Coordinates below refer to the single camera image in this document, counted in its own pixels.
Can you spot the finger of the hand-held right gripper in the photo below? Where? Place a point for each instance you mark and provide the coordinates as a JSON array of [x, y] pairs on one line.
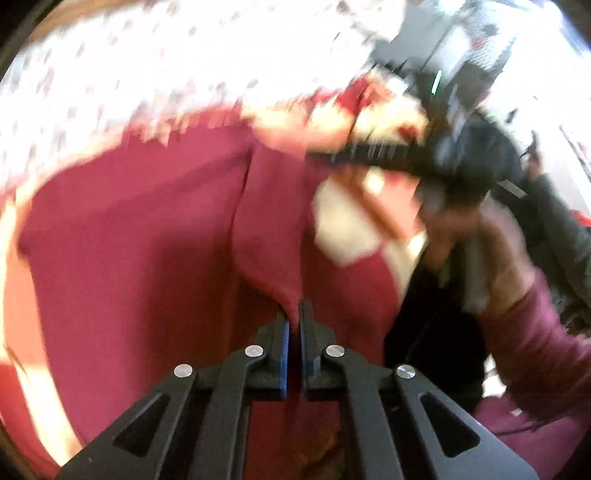
[[374, 156]]

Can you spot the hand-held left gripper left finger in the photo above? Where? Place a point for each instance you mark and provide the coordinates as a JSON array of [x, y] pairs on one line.
[[282, 369]]

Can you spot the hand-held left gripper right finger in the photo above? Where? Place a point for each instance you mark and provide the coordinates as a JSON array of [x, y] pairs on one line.
[[306, 364]]

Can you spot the maroon fleece garment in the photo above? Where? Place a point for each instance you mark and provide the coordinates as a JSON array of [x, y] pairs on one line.
[[138, 254]]

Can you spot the person's right hand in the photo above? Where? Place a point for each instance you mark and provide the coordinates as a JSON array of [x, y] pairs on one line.
[[494, 258]]

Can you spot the orange patterned blanket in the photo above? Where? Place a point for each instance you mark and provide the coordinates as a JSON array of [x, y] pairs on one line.
[[344, 230]]

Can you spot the dark cloth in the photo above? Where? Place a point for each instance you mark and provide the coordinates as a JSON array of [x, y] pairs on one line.
[[434, 341]]

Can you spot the floral white bedsheet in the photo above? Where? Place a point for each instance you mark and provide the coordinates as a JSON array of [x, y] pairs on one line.
[[138, 69]]

